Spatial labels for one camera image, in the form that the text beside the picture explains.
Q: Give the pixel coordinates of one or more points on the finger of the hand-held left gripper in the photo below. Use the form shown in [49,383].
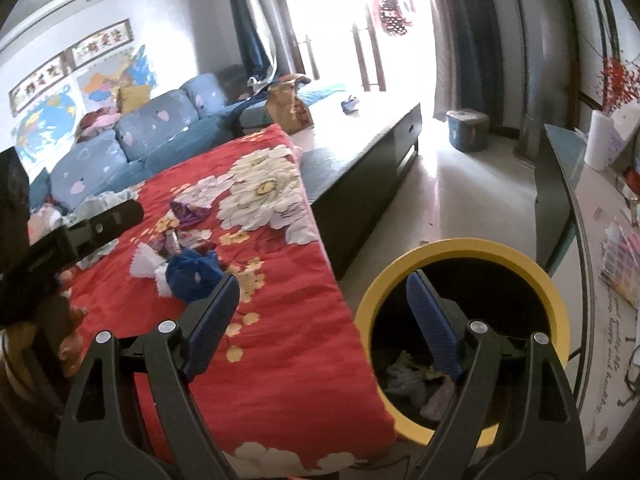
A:
[107,222]

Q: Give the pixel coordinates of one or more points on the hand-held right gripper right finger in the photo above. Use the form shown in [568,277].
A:
[435,330]

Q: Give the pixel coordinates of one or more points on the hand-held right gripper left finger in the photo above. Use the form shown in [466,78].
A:
[210,330]

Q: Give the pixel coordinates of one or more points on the white sock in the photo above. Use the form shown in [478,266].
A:
[145,262]

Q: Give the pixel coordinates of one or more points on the white foam fruit net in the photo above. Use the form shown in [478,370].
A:
[405,377]

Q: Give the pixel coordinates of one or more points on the blue bag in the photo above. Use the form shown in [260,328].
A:
[192,270]

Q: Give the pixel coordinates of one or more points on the small wrapper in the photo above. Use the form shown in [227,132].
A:
[170,244]

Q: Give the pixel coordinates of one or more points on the purple wrapper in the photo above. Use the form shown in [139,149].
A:
[187,212]

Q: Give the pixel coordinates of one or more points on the yellow-rimmed black bin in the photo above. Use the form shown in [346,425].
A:
[480,250]

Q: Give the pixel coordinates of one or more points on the person's left hand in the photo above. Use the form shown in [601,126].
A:
[70,345]

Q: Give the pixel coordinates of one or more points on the pale green crumpled cloth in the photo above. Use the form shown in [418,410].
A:
[102,201]

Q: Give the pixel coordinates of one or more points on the red floral blanket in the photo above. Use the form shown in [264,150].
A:
[280,285]

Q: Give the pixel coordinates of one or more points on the red pink clothes pile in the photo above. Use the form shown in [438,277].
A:
[97,122]

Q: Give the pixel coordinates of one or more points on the blue world map poster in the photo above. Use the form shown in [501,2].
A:
[45,125]

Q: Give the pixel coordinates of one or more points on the blue heart-print sofa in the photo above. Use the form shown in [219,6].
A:
[160,115]

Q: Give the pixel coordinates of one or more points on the yellow cushion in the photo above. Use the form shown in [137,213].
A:
[134,99]

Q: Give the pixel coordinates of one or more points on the colourful country map poster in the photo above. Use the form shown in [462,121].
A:
[120,72]

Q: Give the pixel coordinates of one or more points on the framed calligraphy picture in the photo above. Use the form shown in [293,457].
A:
[100,42]
[37,80]

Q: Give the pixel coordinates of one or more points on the dark coffee table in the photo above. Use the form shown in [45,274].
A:
[360,170]

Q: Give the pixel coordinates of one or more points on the glass-top television cabinet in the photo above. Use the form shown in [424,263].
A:
[555,185]

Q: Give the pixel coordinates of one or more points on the dark blue clothes pile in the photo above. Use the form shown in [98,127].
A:
[255,95]

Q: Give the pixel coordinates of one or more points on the colourful bead box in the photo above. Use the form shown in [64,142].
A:
[620,260]

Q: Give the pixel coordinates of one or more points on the blue storage bucket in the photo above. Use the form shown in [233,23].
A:
[467,132]

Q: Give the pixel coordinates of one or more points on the small dark blue object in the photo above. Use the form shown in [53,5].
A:
[350,105]

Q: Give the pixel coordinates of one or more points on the dark blue curtain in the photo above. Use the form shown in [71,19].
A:
[250,25]

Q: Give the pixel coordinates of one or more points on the white paper towel roll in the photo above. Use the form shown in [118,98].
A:
[601,140]

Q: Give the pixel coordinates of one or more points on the silver tower air conditioner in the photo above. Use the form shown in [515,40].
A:
[525,85]

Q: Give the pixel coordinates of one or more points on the dark grey curtain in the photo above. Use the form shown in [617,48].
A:
[470,60]

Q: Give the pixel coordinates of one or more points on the glass balcony door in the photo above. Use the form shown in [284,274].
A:
[370,60]

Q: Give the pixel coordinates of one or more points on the red berry branch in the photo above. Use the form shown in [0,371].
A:
[620,80]

